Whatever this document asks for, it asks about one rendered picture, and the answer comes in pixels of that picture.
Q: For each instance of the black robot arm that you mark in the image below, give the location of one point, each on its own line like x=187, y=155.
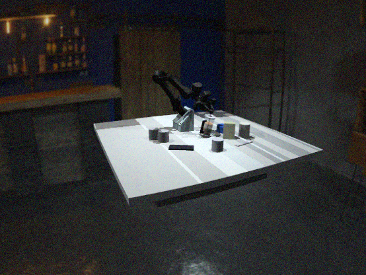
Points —
x=185, y=92

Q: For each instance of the blue cylinder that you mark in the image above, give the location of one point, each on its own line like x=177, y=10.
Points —
x=220, y=128

